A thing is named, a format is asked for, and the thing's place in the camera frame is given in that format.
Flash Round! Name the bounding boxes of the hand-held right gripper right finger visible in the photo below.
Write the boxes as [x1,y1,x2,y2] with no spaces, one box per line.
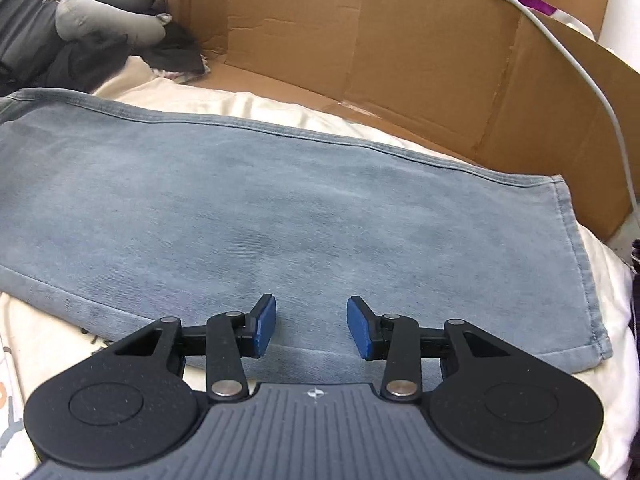
[346,296,524,404]

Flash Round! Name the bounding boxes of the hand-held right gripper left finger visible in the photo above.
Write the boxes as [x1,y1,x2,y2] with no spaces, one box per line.
[113,294,278,404]

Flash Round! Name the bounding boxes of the light blue denim pants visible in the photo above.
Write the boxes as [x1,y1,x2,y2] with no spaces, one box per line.
[0,87,615,387]

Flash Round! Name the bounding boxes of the printed cream bed sheet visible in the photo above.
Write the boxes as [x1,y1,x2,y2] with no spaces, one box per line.
[0,54,637,480]

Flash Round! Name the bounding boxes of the brown cardboard sheet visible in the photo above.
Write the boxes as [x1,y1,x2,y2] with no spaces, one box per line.
[139,0,640,242]

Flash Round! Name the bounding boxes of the black cloth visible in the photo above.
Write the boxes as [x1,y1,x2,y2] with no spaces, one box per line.
[44,24,207,94]

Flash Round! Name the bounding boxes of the grey neck pillow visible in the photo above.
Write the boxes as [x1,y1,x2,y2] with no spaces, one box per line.
[54,0,174,47]

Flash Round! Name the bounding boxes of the pink packet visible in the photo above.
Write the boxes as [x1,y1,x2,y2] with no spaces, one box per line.
[506,0,559,17]

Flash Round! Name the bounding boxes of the white cable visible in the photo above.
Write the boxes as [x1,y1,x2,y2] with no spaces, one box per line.
[470,0,640,202]

